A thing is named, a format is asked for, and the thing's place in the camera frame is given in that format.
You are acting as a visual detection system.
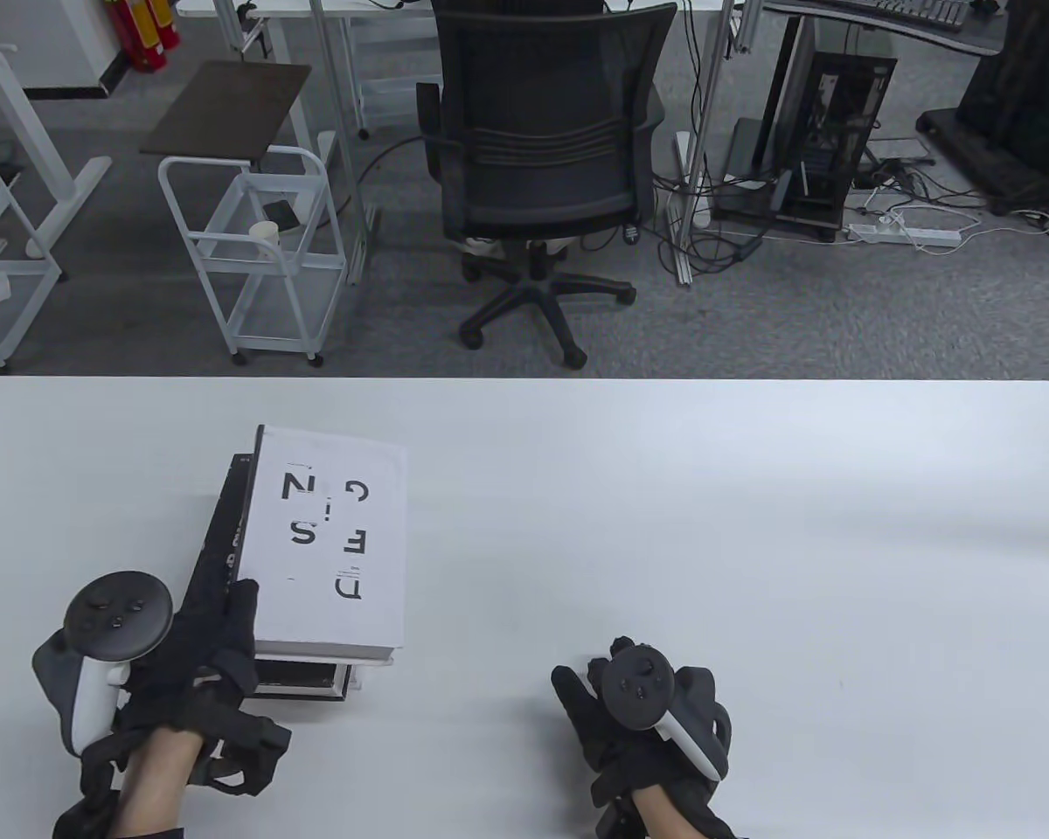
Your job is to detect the white rolling cart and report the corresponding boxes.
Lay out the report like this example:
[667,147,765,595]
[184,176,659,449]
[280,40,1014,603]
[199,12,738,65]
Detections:
[157,146,351,366]

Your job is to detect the white power strip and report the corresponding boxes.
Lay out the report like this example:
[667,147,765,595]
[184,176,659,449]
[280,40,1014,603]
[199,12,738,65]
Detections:
[848,223,962,246]

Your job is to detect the person's right forearm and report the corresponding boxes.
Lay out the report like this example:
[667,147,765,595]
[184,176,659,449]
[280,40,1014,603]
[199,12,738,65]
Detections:
[634,787,709,839]

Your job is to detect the white book black letters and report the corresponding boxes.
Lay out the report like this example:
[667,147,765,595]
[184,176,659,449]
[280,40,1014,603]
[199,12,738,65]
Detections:
[250,425,409,667]

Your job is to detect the dark grey laptop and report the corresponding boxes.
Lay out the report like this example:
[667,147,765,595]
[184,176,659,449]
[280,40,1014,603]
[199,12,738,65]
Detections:
[724,118,766,184]

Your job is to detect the grey white controller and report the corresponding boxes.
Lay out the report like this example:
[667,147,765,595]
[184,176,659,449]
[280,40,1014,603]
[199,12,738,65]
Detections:
[600,649,735,783]
[31,572,176,758]

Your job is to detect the black curved desk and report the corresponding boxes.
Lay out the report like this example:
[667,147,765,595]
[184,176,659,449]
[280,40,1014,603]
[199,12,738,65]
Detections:
[752,0,1008,176]

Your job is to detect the black equipment stand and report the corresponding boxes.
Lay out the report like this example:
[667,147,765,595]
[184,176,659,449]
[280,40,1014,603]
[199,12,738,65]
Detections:
[916,0,1049,217]

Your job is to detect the person's left forearm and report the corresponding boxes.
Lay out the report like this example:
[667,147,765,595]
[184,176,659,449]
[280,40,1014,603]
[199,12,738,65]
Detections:
[105,725,206,839]

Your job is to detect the white drawer unit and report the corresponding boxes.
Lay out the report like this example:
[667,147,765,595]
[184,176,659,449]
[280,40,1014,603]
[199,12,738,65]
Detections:
[350,17,442,132]

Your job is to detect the person's right hand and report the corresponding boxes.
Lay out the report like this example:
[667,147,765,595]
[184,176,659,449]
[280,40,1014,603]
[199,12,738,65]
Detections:
[551,636,746,838]

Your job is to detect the black photo cover book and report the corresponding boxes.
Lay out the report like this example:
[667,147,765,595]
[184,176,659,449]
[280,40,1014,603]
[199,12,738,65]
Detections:
[184,452,352,703]

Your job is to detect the white desk leg frame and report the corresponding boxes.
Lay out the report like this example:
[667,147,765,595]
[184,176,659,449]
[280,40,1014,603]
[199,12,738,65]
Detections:
[0,16,113,260]

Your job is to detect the black wrist sensor band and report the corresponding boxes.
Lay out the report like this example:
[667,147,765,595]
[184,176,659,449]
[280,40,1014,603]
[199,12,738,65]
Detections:
[52,738,132,839]

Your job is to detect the black mesh office chair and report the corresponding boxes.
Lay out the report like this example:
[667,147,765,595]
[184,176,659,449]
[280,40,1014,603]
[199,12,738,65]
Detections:
[415,0,678,370]

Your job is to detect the dark keyboard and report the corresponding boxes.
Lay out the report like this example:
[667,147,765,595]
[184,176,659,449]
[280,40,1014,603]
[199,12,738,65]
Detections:
[874,0,969,31]

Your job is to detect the aluminium frame post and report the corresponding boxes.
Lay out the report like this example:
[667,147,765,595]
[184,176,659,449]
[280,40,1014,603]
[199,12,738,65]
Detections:
[675,0,744,289]
[309,0,379,287]

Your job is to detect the grey floor plate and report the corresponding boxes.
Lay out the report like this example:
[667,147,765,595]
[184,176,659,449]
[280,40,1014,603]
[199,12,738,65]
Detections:
[865,135,936,165]

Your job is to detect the dark brown table board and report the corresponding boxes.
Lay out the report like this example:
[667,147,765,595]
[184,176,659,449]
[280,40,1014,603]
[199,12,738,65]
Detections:
[140,61,313,164]

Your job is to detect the person's left hand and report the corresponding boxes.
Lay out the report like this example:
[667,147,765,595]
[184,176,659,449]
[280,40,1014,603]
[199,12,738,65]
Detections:
[114,579,292,798]

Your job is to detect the black computer tower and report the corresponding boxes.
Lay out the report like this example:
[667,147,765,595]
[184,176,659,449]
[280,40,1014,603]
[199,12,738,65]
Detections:
[774,51,898,243]

